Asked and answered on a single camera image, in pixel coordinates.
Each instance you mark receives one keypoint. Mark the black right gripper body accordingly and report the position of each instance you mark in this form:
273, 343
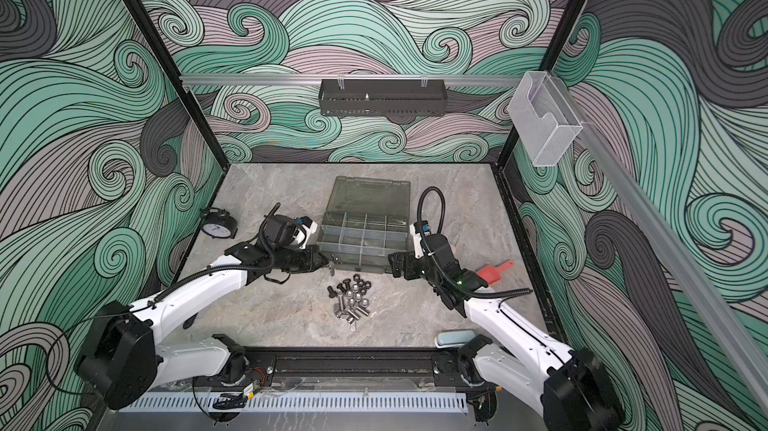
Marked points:
416, 268

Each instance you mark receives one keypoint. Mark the aluminium rail back wall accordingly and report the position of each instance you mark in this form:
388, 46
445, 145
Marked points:
275, 79

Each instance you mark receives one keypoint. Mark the red plastic scoop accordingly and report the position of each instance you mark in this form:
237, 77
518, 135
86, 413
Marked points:
492, 274

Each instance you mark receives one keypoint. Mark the smoky clear compartment organizer box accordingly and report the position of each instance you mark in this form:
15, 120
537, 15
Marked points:
365, 221

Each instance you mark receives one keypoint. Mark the white slotted cable duct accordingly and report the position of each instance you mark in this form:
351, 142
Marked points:
309, 402

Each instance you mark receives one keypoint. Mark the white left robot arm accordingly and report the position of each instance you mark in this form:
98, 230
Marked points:
125, 353

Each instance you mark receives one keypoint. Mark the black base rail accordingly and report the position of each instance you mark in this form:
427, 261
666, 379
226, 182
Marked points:
443, 368

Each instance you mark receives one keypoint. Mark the pale blue rectangular case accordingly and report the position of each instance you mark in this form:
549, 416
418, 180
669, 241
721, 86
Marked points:
454, 338

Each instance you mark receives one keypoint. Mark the black alarm clock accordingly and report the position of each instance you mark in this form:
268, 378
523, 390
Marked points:
218, 223

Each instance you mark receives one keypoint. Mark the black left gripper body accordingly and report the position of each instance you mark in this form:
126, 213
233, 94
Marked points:
295, 261

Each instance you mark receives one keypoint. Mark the black perforated wall tray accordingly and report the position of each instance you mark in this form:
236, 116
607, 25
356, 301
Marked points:
380, 98

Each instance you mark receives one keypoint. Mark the black corner frame post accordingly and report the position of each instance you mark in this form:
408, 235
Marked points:
566, 26
171, 71

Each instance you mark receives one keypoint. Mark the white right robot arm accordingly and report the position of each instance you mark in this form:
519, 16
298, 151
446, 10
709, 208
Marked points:
569, 389

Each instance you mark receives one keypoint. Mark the clear acrylic wall holder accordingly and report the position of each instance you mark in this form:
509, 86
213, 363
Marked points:
544, 114

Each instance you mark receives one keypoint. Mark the black corner frame post left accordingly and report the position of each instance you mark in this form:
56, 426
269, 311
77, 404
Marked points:
171, 71

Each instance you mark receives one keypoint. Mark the pile of screws and nuts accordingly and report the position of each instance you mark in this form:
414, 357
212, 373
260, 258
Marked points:
350, 303

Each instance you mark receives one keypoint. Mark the black corner frame post right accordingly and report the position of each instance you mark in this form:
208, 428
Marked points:
566, 26

